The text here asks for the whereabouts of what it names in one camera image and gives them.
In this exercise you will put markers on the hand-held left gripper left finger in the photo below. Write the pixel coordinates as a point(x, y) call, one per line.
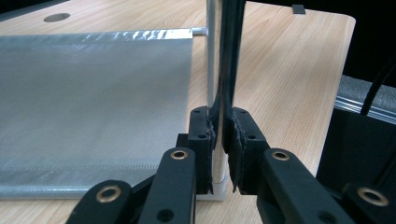
point(199, 140)

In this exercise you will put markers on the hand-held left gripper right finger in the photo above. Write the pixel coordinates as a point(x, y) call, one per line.
point(249, 149)

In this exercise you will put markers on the silver two-tier shelf rack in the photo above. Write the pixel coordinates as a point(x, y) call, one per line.
point(93, 109)

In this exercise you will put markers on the grey tape piece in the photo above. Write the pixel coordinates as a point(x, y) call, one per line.
point(299, 9)

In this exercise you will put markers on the metal floor rail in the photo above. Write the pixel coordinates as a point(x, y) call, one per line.
point(348, 104)

